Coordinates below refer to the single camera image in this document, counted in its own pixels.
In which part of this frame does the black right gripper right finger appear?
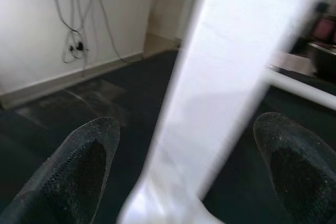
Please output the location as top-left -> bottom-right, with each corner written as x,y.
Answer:
253,111 -> 336,224

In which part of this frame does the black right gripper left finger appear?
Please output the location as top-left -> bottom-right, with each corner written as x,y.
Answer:
0,115 -> 121,224

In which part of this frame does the white plastic table leg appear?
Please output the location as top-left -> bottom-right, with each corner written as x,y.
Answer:
136,0 -> 330,209

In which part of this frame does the white lace covered stand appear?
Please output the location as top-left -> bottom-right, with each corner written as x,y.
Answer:
266,51 -> 319,77

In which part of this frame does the pink container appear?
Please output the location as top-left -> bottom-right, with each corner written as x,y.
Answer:
314,16 -> 336,41

